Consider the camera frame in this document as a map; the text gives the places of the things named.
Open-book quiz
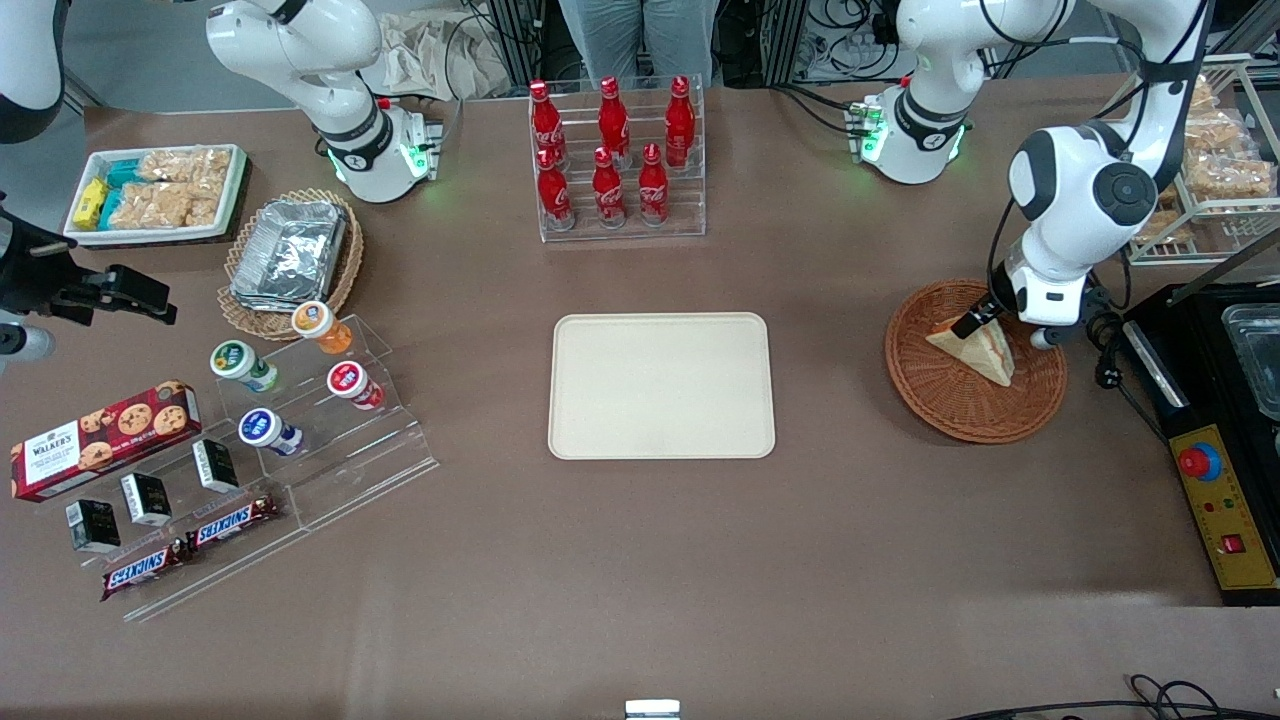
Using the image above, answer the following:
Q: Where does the orange lid yogurt cup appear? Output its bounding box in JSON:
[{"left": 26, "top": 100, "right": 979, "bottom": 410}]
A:
[{"left": 291, "top": 301, "right": 354, "bottom": 355}]

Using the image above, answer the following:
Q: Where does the aluminium foil container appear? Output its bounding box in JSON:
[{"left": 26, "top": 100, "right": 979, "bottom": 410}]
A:
[{"left": 230, "top": 200, "right": 349, "bottom": 310}]

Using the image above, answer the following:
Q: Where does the person in grey jeans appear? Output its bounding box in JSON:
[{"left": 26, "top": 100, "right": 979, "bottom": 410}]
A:
[{"left": 557, "top": 0, "right": 720, "bottom": 89}]

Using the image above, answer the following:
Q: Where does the black countertop machine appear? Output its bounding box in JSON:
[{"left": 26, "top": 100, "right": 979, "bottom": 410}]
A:
[{"left": 1120, "top": 283, "right": 1280, "bottom": 607}]

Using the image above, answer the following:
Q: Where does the white rectangular snack tray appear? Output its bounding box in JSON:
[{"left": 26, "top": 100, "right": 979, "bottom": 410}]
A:
[{"left": 63, "top": 143, "right": 250, "bottom": 247}]

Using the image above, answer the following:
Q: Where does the plastic triangle sandwich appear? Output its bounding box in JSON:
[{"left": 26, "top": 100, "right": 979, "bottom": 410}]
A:
[{"left": 925, "top": 312, "right": 1017, "bottom": 388}]

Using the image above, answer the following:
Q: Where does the grey metal bar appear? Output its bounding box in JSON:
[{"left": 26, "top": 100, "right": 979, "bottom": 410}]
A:
[{"left": 1168, "top": 230, "right": 1280, "bottom": 307}]

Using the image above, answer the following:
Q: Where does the crumpled beige cloth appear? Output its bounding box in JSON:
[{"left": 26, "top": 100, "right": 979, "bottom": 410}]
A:
[{"left": 360, "top": 8, "right": 513, "bottom": 102}]

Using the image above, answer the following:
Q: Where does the clear plastic container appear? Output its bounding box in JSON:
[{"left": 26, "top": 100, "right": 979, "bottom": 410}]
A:
[{"left": 1223, "top": 304, "right": 1280, "bottom": 422}]

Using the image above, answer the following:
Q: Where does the green lid yogurt cup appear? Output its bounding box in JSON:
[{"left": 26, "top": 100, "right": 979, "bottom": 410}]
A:
[{"left": 210, "top": 341, "right": 280, "bottom": 394}]

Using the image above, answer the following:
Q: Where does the small black box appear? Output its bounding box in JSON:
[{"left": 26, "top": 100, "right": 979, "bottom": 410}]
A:
[
  {"left": 65, "top": 498, "right": 122, "bottom": 555},
  {"left": 192, "top": 438, "right": 242, "bottom": 494},
  {"left": 120, "top": 472, "right": 174, "bottom": 529}
]

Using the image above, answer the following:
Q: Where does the white wire shelf rack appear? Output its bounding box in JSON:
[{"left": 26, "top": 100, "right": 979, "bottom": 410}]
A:
[{"left": 1100, "top": 55, "right": 1280, "bottom": 267}]

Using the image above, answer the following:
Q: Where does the blue lid yogurt cup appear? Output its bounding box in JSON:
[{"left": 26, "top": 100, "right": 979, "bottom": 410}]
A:
[{"left": 238, "top": 408, "right": 304, "bottom": 458}]

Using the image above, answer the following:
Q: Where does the yellow emergency stop box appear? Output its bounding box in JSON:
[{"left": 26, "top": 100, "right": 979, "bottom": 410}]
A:
[{"left": 1169, "top": 424, "right": 1280, "bottom": 594}]

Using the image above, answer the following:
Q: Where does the red Walkers cookie box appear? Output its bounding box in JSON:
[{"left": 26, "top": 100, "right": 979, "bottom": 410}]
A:
[{"left": 10, "top": 380, "right": 204, "bottom": 504}]

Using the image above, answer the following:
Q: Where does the Snickers chocolate bar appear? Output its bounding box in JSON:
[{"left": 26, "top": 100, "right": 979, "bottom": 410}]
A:
[
  {"left": 185, "top": 495, "right": 282, "bottom": 552},
  {"left": 99, "top": 540, "right": 192, "bottom": 602}
]

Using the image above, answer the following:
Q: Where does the clear acrylic bottle rack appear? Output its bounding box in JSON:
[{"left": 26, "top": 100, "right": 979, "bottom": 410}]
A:
[{"left": 528, "top": 75, "right": 707, "bottom": 244}]

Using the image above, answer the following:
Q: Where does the cream plastic serving tray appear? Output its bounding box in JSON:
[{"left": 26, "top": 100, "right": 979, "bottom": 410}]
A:
[{"left": 548, "top": 312, "right": 777, "bottom": 461}]

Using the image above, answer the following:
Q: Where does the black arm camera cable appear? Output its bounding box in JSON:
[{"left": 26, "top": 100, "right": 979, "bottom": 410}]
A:
[{"left": 978, "top": 0, "right": 1217, "bottom": 336}]

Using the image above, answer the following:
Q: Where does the red cola bottle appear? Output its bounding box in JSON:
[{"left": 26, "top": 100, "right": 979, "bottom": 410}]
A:
[
  {"left": 536, "top": 148, "right": 577, "bottom": 233},
  {"left": 665, "top": 75, "right": 697, "bottom": 169},
  {"left": 592, "top": 147, "right": 627, "bottom": 229},
  {"left": 598, "top": 77, "right": 631, "bottom": 161},
  {"left": 638, "top": 143, "right": 671, "bottom": 227},
  {"left": 528, "top": 80, "right": 569, "bottom": 166}
]

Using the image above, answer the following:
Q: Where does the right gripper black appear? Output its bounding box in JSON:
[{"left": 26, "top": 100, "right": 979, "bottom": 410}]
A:
[{"left": 0, "top": 195, "right": 180, "bottom": 331}]

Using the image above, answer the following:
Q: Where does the black looped cable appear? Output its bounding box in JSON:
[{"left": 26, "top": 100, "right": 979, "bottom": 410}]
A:
[{"left": 945, "top": 674, "right": 1280, "bottom": 720}]

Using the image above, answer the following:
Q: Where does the clear acrylic step stand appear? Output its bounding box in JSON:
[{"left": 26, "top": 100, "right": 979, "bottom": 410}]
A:
[
  {"left": 30, "top": 435, "right": 313, "bottom": 624},
  {"left": 215, "top": 315, "right": 441, "bottom": 532}
]

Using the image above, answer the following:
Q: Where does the black power cable with plug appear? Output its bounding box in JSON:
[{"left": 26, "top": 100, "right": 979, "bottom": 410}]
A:
[{"left": 1085, "top": 285, "right": 1173, "bottom": 443}]

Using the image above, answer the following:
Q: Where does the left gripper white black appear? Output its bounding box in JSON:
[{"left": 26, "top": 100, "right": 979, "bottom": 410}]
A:
[{"left": 952, "top": 237, "right": 1091, "bottom": 341}]

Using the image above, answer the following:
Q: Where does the light woven wicker basket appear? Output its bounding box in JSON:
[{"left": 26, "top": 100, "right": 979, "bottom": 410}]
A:
[{"left": 218, "top": 188, "right": 365, "bottom": 342}]

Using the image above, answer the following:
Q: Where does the black equipment rack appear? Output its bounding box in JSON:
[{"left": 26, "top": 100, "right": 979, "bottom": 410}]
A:
[{"left": 488, "top": 0, "right": 563, "bottom": 89}]

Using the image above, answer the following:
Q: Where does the brown round wicker basket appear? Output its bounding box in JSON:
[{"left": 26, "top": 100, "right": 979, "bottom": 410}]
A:
[{"left": 885, "top": 278, "right": 1068, "bottom": 445}]

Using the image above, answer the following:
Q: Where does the red lid yogurt cup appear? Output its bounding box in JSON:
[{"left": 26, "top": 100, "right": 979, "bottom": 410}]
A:
[{"left": 326, "top": 362, "right": 385, "bottom": 412}]

